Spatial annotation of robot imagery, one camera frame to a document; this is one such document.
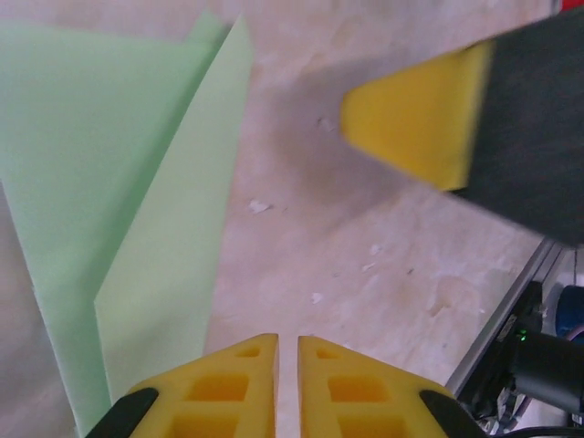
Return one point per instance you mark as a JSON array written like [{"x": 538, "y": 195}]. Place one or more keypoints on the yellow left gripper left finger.
[{"x": 214, "y": 397}]

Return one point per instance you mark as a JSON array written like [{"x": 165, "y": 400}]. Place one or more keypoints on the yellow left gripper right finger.
[{"x": 365, "y": 397}]

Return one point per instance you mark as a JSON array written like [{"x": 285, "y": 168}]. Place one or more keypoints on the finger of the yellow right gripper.
[{"x": 410, "y": 118}]

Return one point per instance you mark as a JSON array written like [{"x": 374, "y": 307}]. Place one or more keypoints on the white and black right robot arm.
[{"x": 547, "y": 365}]

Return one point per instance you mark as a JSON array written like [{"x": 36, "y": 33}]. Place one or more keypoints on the red soda can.
[{"x": 575, "y": 3}]

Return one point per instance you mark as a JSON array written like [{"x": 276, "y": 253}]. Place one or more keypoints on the dark blue mug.
[{"x": 572, "y": 310}]

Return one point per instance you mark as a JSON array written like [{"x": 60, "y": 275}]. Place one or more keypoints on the aluminium profile frame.
[{"x": 502, "y": 315}]

